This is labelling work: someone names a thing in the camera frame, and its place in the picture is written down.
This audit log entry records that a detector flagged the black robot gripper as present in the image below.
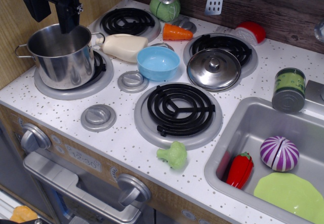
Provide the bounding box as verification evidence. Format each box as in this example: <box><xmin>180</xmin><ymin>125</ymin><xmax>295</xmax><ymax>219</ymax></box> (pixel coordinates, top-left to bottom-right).
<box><xmin>23</xmin><ymin>0</ymin><xmax>83</xmax><ymax>34</ymax></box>

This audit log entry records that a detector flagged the stainless steel pot lid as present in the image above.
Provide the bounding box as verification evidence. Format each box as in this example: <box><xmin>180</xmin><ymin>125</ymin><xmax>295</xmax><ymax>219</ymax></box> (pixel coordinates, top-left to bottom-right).
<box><xmin>187</xmin><ymin>48</ymin><xmax>241</xmax><ymax>91</ymax></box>

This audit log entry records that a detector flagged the back left black burner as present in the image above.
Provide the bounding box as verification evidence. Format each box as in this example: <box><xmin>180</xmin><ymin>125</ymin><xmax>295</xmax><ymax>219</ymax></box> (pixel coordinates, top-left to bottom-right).
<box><xmin>94</xmin><ymin>8</ymin><xmax>161</xmax><ymax>42</ymax></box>

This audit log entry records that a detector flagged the black burner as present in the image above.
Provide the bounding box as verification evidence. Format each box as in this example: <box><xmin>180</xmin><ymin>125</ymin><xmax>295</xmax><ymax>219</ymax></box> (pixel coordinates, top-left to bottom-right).
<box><xmin>34</xmin><ymin>51</ymin><xmax>114</xmax><ymax>100</ymax></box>
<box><xmin>94</xmin><ymin>8</ymin><xmax>161</xmax><ymax>42</ymax></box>
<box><xmin>134</xmin><ymin>83</ymin><xmax>223</xmax><ymax>150</ymax></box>
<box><xmin>183</xmin><ymin>33</ymin><xmax>258</xmax><ymax>78</ymax></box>

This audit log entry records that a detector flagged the cream plastic bottle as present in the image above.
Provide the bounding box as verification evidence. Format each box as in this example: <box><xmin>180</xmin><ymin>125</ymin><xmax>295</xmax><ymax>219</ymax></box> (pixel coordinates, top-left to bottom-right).
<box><xmin>95</xmin><ymin>34</ymin><xmax>148</xmax><ymax>63</ymax></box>

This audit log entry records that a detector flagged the front left black burner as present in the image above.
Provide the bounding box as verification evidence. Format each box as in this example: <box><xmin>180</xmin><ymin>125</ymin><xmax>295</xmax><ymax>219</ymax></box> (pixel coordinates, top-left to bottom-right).
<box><xmin>34</xmin><ymin>51</ymin><xmax>114</xmax><ymax>100</ymax></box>

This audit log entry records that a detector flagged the grey stove knob centre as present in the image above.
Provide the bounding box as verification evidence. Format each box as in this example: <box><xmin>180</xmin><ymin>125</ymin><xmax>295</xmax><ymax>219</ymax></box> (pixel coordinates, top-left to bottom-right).
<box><xmin>117</xmin><ymin>71</ymin><xmax>149</xmax><ymax>93</ymax></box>

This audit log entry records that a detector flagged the grey stove knob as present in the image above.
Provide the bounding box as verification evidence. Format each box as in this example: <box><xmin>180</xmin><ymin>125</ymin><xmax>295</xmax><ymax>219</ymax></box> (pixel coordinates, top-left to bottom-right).
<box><xmin>150</xmin><ymin>43</ymin><xmax>174</xmax><ymax>51</ymax></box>
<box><xmin>80</xmin><ymin>104</ymin><xmax>117</xmax><ymax>132</ymax></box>
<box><xmin>172</xmin><ymin>17</ymin><xmax>197</xmax><ymax>33</ymax></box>
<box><xmin>117</xmin><ymin>71</ymin><xmax>149</xmax><ymax>93</ymax></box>

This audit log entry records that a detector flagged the grey stove knob middle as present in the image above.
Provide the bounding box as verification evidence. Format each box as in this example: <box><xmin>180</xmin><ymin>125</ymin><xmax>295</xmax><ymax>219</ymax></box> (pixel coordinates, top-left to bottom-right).
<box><xmin>150</xmin><ymin>43</ymin><xmax>174</xmax><ymax>51</ymax></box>

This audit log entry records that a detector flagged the green toy cabbage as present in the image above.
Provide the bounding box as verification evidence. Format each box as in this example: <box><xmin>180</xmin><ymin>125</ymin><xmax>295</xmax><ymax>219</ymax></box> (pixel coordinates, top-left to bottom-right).
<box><xmin>149</xmin><ymin>0</ymin><xmax>181</xmax><ymax>22</ymax></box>

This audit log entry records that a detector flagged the light blue plastic bowl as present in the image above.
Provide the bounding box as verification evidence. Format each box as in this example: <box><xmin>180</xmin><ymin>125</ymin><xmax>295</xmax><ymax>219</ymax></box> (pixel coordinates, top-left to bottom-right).
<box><xmin>137</xmin><ymin>46</ymin><xmax>180</xmax><ymax>81</ymax></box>

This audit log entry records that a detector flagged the orange toy carrot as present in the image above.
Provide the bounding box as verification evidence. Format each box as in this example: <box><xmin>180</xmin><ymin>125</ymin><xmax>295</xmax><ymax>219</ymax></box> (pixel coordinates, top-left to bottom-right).
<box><xmin>163</xmin><ymin>23</ymin><xmax>193</xmax><ymax>41</ymax></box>

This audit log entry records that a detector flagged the grey stove knob front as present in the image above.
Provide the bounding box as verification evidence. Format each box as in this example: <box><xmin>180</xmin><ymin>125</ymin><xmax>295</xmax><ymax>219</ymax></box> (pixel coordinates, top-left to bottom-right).
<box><xmin>80</xmin><ymin>104</ymin><xmax>117</xmax><ymax>132</ymax></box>

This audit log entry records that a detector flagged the grey stove knob back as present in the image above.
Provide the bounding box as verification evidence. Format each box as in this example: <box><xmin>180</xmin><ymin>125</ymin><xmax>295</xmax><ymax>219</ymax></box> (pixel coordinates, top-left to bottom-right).
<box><xmin>172</xmin><ymin>17</ymin><xmax>197</xmax><ymax>33</ymax></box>

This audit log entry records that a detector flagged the left silver oven dial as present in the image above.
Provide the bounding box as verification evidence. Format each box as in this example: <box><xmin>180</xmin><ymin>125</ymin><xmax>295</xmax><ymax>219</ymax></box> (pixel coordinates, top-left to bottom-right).
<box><xmin>21</xmin><ymin>123</ymin><xmax>52</xmax><ymax>153</ymax></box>

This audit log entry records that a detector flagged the silver oven dial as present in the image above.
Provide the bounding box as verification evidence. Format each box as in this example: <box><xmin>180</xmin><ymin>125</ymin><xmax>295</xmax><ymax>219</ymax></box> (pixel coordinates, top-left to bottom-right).
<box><xmin>117</xmin><ymin>173</ymin><xmax>151</xmax><ymax>207</ymax></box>
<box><xmin>21</xmin><ymin>123</ymin><xmax>52</xmax><ymax>153</ymax></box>

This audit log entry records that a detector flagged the hanging metal spatula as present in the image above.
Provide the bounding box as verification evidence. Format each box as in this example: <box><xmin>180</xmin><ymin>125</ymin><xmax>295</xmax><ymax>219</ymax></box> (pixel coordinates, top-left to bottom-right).
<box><xmin>205</xmin><ymin>0</ymin><xmax>223</xmax><ymax>16</ymax></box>

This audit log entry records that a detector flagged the front right black burner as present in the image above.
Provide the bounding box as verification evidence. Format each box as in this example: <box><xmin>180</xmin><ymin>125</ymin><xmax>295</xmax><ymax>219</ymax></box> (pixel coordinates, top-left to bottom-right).
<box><xmin>134</xmin><ymin>83</ymin><xmax>223</xmax><ymax>150</ymax></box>

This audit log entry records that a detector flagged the green toy broccoli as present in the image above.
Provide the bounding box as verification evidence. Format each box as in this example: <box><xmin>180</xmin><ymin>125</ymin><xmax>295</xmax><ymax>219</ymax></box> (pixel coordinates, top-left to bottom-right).
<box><xmin>156</xmin><ymin>141</ymin><xmax>187</xmax><ymax>170</ymax></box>

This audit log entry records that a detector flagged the back right black burner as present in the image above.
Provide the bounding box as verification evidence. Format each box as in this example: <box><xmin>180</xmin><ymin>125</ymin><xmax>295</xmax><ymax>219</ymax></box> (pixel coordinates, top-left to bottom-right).
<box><xmin>183</xmin><ymin>33</ymin><xmax>258</xmax><ymax>78</ymax></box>

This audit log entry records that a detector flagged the right silver oven dial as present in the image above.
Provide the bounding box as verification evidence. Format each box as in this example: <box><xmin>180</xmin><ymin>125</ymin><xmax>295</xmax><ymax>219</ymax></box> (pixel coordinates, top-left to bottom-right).
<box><xmin>117</xmin><ymin>173</ymin><xmax>151</xmax><ymax>207</ymax></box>

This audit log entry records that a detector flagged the orange object bottom left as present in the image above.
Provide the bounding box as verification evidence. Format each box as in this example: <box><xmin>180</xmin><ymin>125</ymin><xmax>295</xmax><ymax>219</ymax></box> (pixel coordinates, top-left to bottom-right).
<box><xmin>10</xmin><ymin>206</ymin><xmax>38</xmax><ymax>223</ymax></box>

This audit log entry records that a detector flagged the red toy pepper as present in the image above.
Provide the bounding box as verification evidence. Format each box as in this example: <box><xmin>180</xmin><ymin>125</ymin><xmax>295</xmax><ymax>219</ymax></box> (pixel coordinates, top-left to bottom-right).
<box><xmin>226</xmin><ymin>152</ymin><xmax>254</xmax><ymax>189</ymax></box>

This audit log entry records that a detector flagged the green label toy can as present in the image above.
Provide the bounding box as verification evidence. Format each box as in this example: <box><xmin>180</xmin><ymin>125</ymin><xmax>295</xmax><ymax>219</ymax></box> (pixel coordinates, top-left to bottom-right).
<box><xmin>272</xmin><ymin>67</ymin><xmax>306</xmax><ymax>114</ymax></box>

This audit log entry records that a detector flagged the silver faucet part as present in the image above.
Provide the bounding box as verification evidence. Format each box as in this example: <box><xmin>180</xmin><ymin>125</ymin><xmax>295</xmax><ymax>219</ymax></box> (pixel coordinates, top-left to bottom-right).
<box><xmin>314</xmin><ymin>20</ymin><xmax>324</xmax><ymax>43</ymax></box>

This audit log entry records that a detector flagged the silver toy sink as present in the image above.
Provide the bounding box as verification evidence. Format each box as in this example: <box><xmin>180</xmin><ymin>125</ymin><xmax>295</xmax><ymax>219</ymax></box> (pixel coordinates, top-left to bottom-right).
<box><xmin>205</xmin><ymin>97</ymin><xmax>323</xmax><ymax>223</ymax></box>

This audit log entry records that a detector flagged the purple striped toy onion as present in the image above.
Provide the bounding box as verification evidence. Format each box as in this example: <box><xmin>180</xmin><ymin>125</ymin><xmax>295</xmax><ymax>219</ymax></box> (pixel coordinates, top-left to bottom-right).
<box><xmin>260</xmin><ymin>136</ymin><xmax>300</xmax><ymax>172</ymax></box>

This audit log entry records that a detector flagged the light green plate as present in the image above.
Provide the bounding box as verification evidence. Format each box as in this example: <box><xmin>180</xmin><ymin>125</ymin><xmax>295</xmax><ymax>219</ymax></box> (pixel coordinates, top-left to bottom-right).
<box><xmin>254</xmin><ymin>172</ymin><xmax>323</xmax><ymax>223</ymax></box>

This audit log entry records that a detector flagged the silver oven door handle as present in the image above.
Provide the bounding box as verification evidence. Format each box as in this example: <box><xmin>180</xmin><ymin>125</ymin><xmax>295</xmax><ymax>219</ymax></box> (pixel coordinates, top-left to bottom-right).
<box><xmin>23</xmin><ymin>152</ymin><xmax>142</xmax><ymax>223</ymax></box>

